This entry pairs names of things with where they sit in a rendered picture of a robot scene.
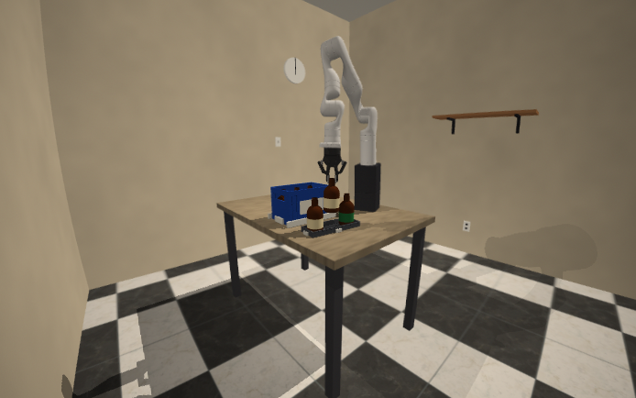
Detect blue plastic crate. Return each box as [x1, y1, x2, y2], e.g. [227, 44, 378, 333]
[270, 182, 326, 226]

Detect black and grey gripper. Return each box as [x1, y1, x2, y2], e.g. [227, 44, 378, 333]
[318, 148, 346, 183]

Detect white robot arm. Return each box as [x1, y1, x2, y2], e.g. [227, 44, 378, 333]
[319, 36, 378, 165]

